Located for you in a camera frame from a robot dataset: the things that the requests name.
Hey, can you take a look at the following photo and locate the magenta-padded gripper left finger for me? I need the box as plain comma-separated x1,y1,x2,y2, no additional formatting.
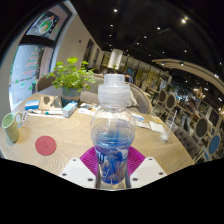
58,146,101,190

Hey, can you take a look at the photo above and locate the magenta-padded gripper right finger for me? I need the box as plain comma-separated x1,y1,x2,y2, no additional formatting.
125,146,168,190

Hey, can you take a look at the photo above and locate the clear blue-labelled drink bottle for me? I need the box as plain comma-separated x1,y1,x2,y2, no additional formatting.
90,73,138,186

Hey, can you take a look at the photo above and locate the flat round red coaster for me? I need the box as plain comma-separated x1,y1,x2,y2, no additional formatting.
34,135,58,157

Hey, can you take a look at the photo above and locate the white napkin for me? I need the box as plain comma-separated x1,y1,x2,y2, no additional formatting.
148,120,165,134

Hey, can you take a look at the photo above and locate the small yellow card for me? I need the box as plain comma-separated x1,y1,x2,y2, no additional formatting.
151,115,165,125

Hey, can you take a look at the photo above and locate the small blue white pack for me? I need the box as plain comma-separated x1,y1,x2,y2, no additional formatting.
131,112,146,122

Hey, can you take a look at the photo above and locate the small light blue box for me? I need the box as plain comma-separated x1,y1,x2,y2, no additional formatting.
62,101,79,119

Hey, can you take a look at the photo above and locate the long white wrapped straw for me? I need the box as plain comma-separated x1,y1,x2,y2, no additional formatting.
28,110,65,120

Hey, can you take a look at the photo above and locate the group of round-backed dining chairs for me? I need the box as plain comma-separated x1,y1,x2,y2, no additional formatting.
154,86,224,164

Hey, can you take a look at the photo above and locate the grey curved sofa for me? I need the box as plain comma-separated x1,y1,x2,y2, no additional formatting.
34,73,153,115

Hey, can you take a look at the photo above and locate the light green mug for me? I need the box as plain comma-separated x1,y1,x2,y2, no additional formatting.
1,111,24,145

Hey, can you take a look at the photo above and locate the green potted plant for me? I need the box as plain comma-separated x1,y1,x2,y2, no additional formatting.
45,57,98,108

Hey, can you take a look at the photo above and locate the white round pillar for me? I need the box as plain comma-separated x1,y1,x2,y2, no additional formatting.
107,48,124,71

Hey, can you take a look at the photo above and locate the window with festive decals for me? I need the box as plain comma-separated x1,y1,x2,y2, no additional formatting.
9,3,73,108

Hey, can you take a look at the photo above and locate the group of ceiling spotlights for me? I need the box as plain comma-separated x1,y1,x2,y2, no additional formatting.
109,6,224,104

